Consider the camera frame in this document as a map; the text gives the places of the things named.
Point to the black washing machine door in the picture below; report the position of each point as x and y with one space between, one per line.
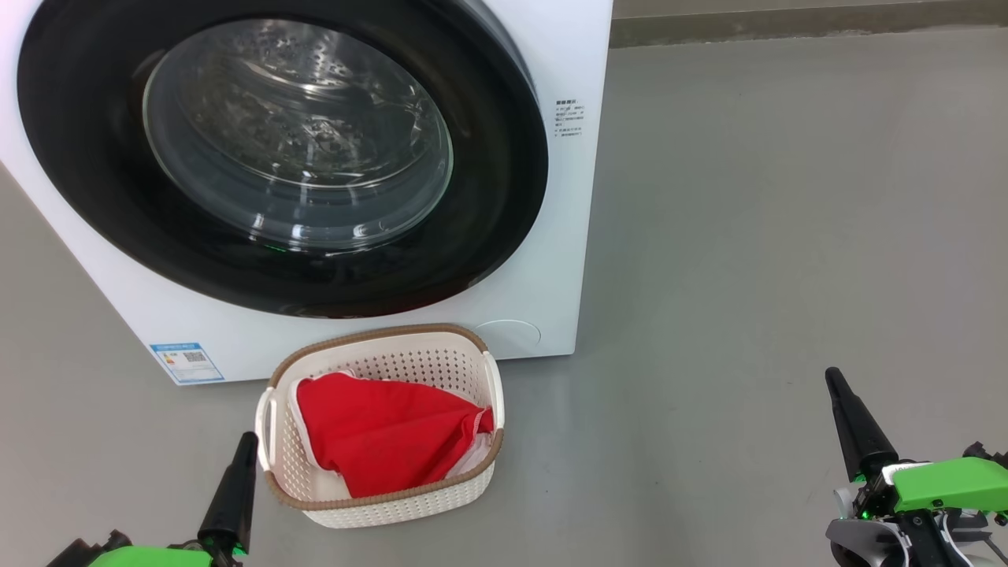
488 173

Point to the blue energy label sticker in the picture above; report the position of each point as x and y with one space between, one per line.
187 362

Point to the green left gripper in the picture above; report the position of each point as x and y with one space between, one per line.
157 557

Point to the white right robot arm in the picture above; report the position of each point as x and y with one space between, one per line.
866 543

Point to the red garment white trim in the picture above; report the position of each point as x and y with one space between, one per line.
386 433

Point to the printed text label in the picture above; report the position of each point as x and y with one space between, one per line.
568 118

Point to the cream perforated laundry basket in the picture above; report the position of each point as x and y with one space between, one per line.
394 508

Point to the white washing machine body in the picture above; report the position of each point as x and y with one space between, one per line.
559 236

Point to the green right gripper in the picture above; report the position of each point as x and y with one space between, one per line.
953 484

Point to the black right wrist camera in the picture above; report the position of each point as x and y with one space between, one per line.
988 451

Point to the round white filter cover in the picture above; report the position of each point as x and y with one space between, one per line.
512 339

